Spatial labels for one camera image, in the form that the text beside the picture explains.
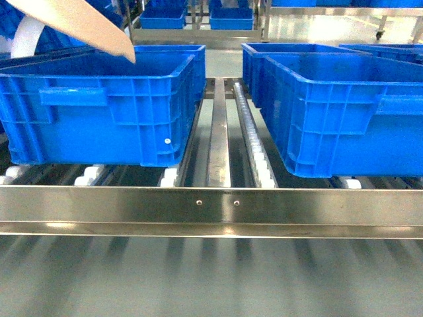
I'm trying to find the blue plastic crate right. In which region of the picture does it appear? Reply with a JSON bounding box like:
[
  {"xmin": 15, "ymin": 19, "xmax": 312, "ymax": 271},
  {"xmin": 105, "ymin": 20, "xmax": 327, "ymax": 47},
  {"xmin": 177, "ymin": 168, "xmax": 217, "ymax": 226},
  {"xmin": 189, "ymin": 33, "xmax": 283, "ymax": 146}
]
[{"xmin": 261, "ymin": 53, "xmax": 422, "ymax": 178}]

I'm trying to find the blue plastic crate left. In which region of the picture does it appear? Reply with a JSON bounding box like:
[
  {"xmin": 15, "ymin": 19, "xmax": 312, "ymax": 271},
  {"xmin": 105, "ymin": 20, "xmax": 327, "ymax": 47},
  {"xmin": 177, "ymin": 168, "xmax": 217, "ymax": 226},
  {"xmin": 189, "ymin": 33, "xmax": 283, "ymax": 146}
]
[{"xmin": 1, "ymin": 52, "xmax": 196, "ymax": 167}]

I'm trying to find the steel flow rack shelf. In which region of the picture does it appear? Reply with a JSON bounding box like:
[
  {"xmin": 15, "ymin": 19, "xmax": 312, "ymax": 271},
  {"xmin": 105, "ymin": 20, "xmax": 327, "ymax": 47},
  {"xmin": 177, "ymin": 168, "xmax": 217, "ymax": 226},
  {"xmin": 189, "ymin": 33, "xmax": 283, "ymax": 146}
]
[{"xmin": 1, "ymin": 77, "xmax": 422, "ymax": 240}]

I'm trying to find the beige plastic dustpan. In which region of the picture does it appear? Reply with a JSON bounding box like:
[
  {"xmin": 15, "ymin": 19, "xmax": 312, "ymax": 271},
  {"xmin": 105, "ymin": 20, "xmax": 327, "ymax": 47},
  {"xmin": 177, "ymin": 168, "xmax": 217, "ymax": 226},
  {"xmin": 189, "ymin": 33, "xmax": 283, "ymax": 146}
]
[{"xmin": 9, "ymin": 1, "xmax": 135, "ymax": 63}]

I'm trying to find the blue plastic crate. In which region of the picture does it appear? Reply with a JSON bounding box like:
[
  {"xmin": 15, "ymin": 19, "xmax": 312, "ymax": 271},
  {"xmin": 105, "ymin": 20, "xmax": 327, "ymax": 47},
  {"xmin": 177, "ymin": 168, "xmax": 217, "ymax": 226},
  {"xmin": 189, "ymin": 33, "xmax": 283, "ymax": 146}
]
[
  {"xmin": 261, "ymin": 53, "xmax": 422, "ymax": 178},
  {"xmin": 1, "ymin": 52, "xmax": 196, "ymax": 167}
]

